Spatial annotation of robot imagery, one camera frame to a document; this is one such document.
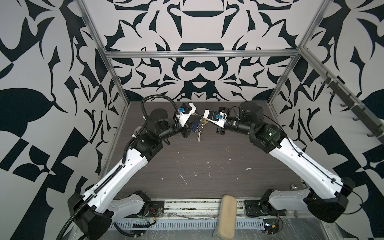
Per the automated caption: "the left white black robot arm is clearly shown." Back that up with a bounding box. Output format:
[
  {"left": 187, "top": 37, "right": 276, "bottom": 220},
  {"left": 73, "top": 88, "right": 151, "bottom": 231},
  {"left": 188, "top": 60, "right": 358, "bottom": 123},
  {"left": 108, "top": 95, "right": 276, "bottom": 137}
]
[{"left": 57, "top": 104, "right": 199, "bottom": 240}]

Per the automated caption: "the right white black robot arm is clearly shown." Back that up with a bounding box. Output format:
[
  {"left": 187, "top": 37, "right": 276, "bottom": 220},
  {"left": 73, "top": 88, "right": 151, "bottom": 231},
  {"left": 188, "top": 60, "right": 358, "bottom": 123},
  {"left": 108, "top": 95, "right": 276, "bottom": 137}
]
[{"left": 204, "top": 101, "right": 355, "bottom": 223}]

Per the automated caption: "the blue book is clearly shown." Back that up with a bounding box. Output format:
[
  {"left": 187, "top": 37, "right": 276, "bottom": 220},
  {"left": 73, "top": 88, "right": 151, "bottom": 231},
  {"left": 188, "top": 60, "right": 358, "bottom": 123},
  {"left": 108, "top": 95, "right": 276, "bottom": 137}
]
[{"left": 189, "top": 115, "right": 204, "bottom": 132}]

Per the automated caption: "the clear tape roll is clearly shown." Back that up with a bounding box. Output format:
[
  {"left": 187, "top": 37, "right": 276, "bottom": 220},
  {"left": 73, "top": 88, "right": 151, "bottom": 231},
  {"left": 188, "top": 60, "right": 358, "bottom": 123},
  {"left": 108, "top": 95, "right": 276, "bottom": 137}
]
[{"left": 134, "top": 126, "right": 142, "bottom": 136}]

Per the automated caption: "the small silver round object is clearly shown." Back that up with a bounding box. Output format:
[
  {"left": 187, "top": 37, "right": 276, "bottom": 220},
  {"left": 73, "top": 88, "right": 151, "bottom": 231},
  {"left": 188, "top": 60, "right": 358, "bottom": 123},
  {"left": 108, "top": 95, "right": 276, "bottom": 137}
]
[{"left": 290, "top": 184, "right": 299, "bottom": 191}]

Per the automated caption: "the beige pencil case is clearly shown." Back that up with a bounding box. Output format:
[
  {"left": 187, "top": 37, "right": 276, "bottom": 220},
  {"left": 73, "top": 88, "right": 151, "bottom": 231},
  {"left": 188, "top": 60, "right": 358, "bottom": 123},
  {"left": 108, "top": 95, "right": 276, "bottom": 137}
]
[{"left": 214, "top": 195, "right": 237, "bottom": 240}]

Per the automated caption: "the small circuit board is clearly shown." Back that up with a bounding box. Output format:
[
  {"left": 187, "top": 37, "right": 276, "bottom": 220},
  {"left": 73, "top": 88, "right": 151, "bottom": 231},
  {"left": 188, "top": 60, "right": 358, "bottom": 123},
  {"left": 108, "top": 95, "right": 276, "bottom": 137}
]
[{"left": 263, "top": 218, "right": 284, "bottom": 235}]

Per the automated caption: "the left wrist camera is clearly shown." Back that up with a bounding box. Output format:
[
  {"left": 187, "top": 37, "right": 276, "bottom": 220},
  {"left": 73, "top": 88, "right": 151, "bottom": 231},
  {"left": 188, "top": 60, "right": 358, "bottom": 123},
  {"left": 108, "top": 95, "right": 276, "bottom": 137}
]
[{"left": 177, "top": 103, "right": 197, "bottom": 127}]

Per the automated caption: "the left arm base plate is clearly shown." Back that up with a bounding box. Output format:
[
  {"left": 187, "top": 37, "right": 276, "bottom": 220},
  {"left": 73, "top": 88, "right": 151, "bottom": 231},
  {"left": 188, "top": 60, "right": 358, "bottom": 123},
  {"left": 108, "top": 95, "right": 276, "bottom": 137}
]
[{"left": 147, "top": 200, "right": 165, "bottom": 218}]

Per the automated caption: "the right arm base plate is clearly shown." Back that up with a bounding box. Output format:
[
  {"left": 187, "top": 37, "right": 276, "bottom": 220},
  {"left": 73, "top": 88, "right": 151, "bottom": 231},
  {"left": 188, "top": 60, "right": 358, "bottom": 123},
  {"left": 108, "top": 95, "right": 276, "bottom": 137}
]
[{"left": 244, "top": 200, "right": 270, "bottom": 218}]

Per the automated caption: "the wall hook rack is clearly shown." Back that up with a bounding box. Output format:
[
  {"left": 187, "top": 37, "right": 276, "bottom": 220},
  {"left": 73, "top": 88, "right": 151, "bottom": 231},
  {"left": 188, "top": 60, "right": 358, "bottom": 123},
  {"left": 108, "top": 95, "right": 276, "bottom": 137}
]
[{"left": 320, "top": 72, "right": 384, "bottom": 145}]

